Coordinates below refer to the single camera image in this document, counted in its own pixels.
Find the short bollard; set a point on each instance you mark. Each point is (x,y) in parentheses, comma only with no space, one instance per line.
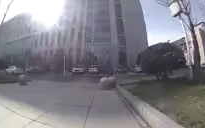
(22,79)

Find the concrete kerb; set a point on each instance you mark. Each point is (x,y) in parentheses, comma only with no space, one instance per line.
(146,110)

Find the tall grey building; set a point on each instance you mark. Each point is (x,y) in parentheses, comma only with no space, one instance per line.
(103,33)

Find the beige building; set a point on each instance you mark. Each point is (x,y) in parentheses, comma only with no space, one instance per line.
(203,45)

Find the dark round bush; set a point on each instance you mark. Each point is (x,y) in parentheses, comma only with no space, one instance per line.
(160,58)

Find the grey stone block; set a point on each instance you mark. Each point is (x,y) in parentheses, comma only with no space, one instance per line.
(108,82)

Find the row of parked cars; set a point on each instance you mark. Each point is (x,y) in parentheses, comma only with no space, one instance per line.
(78,69)

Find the grey concrete pavement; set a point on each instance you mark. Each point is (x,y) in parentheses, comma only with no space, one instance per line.
(56,106)

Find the grass patch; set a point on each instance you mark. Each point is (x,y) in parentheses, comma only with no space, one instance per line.
(183,100)

